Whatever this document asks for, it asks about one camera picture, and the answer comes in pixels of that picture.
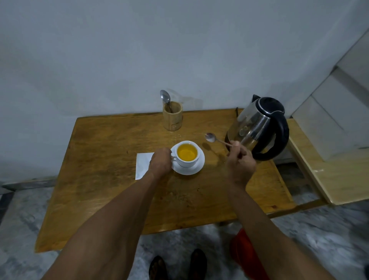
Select person's left forearm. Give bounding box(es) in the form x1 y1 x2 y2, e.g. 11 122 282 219
42 172 162 280

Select steel and black electric kettle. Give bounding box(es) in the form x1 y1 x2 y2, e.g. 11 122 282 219
225 94 289 161

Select person's right forearm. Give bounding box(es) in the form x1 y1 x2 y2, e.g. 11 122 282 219
228 183 337 280

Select person's left sandal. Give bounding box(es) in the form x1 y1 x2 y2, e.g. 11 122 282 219
148 255 169 280

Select light wooden side table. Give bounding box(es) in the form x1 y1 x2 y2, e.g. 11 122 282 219
287 118 369 206

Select person's right sandal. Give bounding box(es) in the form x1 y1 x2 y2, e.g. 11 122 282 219
189 249 208 280

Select small metal teaspoon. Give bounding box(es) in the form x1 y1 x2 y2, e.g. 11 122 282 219
205 133 233 147

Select person's left hand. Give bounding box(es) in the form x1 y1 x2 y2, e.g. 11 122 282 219
148 148 173 181

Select white staircase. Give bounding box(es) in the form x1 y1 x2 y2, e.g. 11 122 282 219
291 29 369 162

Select white tea cup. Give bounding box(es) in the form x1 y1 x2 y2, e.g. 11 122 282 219
171 141 200 168

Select person's right hand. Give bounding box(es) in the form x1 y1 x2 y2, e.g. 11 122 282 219
226 140 257 188

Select metal spoon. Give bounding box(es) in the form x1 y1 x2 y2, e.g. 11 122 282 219
160 90 174 113

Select red plastic stool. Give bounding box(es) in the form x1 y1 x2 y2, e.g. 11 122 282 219
230 228 270 280

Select person's sandal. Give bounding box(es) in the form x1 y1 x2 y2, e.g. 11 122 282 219
189 249 208 280
148 255 169 280

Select bamboo cutlery holder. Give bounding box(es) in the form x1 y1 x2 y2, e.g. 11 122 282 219
163 101 183 132

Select white paper napkin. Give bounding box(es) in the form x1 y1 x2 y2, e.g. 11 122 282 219
135 152 155 180

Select white saucer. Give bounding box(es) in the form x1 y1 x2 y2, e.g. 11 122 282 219
170 143 205 176

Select yellow tea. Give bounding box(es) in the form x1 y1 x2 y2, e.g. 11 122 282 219
177 144 198 162

